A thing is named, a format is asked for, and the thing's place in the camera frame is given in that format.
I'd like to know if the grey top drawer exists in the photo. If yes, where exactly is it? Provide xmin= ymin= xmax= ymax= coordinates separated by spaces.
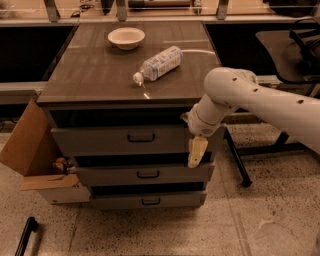
xmin=50 ymin=123 xmax=228 ymax=157

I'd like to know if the grey drawer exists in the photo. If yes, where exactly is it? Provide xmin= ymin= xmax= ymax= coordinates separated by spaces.
xmin=90 ymin=191 xmax=207 ymax=210
xmin=76 ymin=163 xmax=214 ymax=187
xmin=50 ymin=123 xmax=228 ymax=157

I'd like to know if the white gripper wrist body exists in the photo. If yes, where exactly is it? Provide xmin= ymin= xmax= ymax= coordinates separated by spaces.
xmin=185 ymin=103 xmax=223 ymax=137

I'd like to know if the grey middle drawer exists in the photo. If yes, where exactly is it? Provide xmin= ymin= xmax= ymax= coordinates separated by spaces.
xmin=76 ymin=163 xmax=214 ymax=187

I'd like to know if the black office chair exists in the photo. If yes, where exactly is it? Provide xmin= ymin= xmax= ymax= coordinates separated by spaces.
xmin=256 ymin=18 xmax=320 ymax=84

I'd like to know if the small toy in box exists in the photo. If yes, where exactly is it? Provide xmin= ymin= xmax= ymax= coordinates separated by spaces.
xmin=53 ymin=157 xmax=75 ymax=175

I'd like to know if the grey bottom drawer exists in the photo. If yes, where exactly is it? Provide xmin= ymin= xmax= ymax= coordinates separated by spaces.
xmin=90 ymin=191 xmax=207 ymax=210

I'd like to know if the black table leg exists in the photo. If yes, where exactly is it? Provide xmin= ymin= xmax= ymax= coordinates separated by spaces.
xmin=224 ymin=129 xmax=252 ymax=187

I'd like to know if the brown drawer cabinet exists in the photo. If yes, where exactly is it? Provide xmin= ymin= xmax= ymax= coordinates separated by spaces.
xmin=37 ymin=21 xmax=224 ymax=198

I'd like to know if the white bowl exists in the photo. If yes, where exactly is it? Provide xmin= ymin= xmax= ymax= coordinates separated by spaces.
xmin=108 ymin=27 xmax=145 ymax=50

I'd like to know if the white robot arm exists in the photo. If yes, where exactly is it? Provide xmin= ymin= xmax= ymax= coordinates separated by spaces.
xmin=183 ymin=67 xmax=320 ymax=168

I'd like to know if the open cardboard box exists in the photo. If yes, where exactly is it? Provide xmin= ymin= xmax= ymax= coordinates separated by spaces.
xmin=0 ymin=100 xmax=90 ymax=204

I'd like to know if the clear plastic water bottle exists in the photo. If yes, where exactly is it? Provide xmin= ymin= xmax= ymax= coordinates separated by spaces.
xmin=133 ymin=46 xmax=183 ymax=85

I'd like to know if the black bar on floor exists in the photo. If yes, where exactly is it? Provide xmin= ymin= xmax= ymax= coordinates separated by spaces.
xmin=14 ymin=217 xmax=39 ymax=256

